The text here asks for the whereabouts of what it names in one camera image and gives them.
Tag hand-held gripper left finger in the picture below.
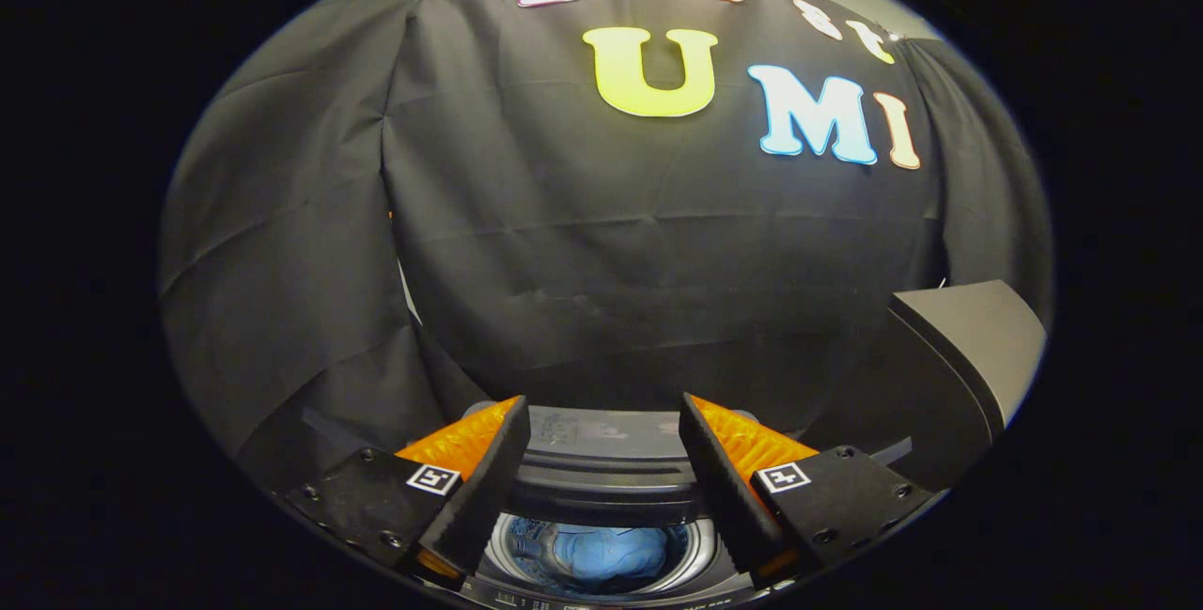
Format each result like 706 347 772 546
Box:
287 396 532 592

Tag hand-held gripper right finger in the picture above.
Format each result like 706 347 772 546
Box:
679 394 945 592

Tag grey top-load washing machine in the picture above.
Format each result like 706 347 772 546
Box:
451 401 809 609

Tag light blue polo shirt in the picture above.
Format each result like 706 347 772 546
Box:
515 521 687 592

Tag black backdrop cloth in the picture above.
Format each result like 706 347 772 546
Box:
158 0 1054 489

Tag grey cabinet with dark top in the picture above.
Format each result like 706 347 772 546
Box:
799 279 1047 489

